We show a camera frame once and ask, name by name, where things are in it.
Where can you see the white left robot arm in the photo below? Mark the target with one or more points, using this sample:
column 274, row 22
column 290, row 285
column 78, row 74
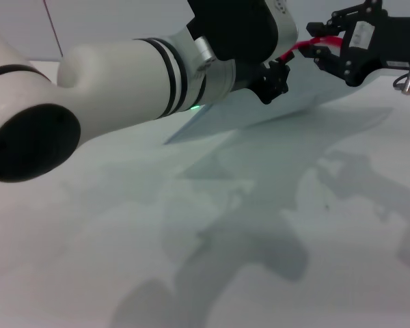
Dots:
column 123, row 75

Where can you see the clear red-zipper document bag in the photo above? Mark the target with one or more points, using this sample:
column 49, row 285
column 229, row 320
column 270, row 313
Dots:
column 294, row 92

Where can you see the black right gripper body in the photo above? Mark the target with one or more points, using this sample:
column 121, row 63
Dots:
column 396, row 41

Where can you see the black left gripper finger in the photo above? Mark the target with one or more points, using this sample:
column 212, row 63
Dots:
column 275, row 90
column 280, row 68

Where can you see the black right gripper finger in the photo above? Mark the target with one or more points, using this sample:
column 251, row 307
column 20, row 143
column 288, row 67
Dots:
column 345, row 15
column 328, row 58

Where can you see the black silver wrist camera box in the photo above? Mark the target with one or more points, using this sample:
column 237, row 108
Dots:
column 239, row 27

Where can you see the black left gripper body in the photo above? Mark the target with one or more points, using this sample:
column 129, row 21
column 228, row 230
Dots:
column 251, row 77

